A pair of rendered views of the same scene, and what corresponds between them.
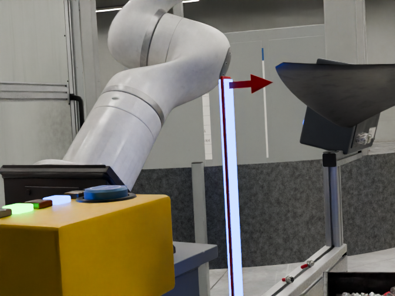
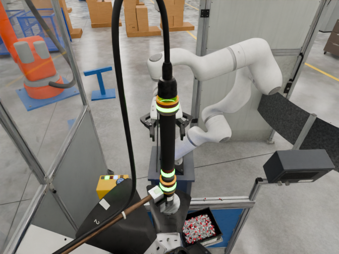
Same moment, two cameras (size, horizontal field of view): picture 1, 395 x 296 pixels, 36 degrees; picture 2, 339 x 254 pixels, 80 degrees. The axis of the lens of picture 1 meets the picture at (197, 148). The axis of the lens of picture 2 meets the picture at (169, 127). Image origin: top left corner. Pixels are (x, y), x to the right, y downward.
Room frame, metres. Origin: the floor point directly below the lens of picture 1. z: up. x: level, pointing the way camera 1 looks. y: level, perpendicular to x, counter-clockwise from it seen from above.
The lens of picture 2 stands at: (0.45, -0.64, 2.01)
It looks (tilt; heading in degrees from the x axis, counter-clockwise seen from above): 39 degrees down; 60
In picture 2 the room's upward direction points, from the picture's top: straight up
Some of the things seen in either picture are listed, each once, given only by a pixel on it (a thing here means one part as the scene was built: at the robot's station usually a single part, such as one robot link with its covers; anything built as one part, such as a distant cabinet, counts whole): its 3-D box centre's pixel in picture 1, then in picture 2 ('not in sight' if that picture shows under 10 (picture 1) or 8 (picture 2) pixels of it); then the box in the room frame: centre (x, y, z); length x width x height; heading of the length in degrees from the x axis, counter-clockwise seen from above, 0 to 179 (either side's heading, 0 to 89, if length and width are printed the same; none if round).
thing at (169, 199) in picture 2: not in sight; (167, 156); (0.61, -0.35, 1.65); 0.04 x 0.04 x 0.46
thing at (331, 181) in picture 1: (332, 198); (255, 189); (1.24, -0.28, 0.96); 0.03 x 0.03 x 0.20; 62
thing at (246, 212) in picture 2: not in sight; (235, 232); (1.24, -0.28, 0.39); 0.04 x 0.04 x 0.78; 62
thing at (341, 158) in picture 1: (343, 155); (277, 180); (1.33, -0.32, 1.04); 0.24 x 0.03 x 0.03; 152
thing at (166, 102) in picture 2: not in sight; (167, 104); (0.61, -0.35, 1.80); 0.04 x 0.04 x 0.03
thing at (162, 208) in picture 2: not in sight; (165, 196); (0.60, -0.35, 1.49); 0.09 x 0.07 x 0.10; 7
